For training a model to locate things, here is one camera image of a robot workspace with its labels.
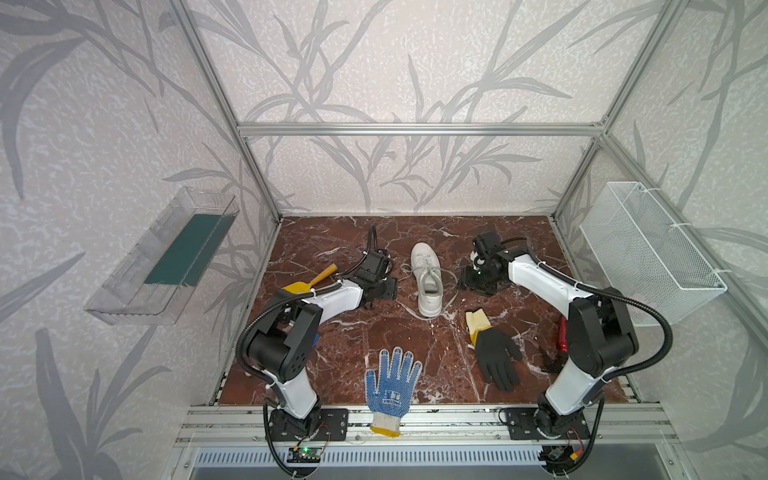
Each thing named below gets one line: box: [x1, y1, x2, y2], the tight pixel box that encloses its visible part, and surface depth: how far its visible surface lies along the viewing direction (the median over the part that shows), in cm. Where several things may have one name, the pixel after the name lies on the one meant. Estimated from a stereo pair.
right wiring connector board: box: [538, 445, 583, 467], surface depth 75 cm
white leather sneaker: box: [411, 242, 444, 318], surface depth 94 cm
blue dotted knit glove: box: [365, 347, 423, 438], surface depth 80 cm
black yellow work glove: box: [465, 308, 523, 392], surface depth 87 cm
